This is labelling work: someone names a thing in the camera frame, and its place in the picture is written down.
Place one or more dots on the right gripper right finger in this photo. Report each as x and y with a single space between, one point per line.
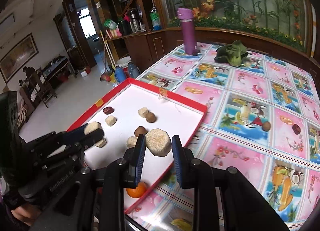
182 163

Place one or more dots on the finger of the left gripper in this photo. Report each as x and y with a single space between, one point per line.
86 141
66 137

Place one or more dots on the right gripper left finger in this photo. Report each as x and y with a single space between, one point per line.
135 160

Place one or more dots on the small beige cube piece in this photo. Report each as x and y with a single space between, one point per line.
101 143

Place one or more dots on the round beige sugarcane chunk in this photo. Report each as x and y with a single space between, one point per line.
158 142

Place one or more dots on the orange mandarin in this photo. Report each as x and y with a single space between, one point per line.
138 191

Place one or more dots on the brown kiwi-like round fruit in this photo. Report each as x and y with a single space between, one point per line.
150 117

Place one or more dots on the brown longan fruit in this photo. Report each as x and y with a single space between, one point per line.
266 126

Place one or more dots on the red jujube date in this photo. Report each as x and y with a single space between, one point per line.
296 129

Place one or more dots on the large beige sugarcane chunk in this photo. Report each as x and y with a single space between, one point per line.
90 127

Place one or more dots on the beige sugarcane cylinder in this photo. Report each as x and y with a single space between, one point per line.
110 120

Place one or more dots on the dark red jujube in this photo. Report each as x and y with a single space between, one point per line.
140 131

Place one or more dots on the small beige sugarcane piece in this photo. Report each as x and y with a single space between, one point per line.
143 112

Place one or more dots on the person's hand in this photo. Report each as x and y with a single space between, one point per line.
26 213

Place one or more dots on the red white tray box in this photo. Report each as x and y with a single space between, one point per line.
135 108

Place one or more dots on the wooden chair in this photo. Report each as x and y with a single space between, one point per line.
42 89

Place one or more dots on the dark side table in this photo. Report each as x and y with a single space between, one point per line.
57 66

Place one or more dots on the broom and dustpan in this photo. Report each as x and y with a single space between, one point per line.
109 65

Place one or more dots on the blue thermos flask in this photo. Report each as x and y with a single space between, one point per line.
119 74

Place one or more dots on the grey thermos flask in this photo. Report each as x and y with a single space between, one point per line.
133 70

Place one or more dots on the white plastic bucket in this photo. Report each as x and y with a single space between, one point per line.
124 62

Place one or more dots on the floral fruit tablecloth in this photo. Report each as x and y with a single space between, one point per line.
283 166

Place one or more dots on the green leafy vegetable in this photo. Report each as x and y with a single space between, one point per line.
234 54

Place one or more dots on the purple thermos bottle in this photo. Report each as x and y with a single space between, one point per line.
188 30

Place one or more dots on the floral glass partition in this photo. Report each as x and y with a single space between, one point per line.
285 21

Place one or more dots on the framed wall painting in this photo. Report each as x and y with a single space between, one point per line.
18 56

